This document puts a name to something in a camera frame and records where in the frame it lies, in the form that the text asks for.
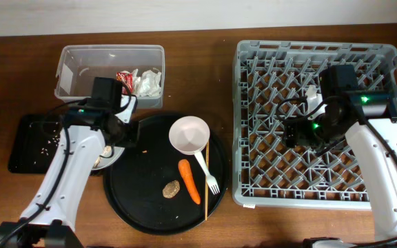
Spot grey round plate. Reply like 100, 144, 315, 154
92, 146, 125, 170

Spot red snack wrapper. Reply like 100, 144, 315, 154
116, 71, 133, 94

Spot white tissue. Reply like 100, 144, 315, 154
132, 69, 162, 96

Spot pink bowl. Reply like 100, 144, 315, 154
168, 116, 210, 155

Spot rice and peanut scraps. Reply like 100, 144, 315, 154
26, 121, 61, 156

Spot orange carrot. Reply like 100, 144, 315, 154
178, 159, 201, 205

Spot wooden chopstick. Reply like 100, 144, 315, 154
204, 140, 210, 222

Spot white plastic fork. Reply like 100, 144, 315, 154
194, 151, 220, 195

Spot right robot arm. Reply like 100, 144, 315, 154
277, 65, 397, 247

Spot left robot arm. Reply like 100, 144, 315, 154
0, 77, 139, 247

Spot grey dishwasher rack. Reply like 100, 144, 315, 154
232, 40, 397, 210

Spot round black tray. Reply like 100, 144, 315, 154
103, 113, 229, 235

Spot clear plastic bin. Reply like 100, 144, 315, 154
54, 44, 165, 102

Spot black rectangular tray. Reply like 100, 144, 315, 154
8, 114, 61, 174

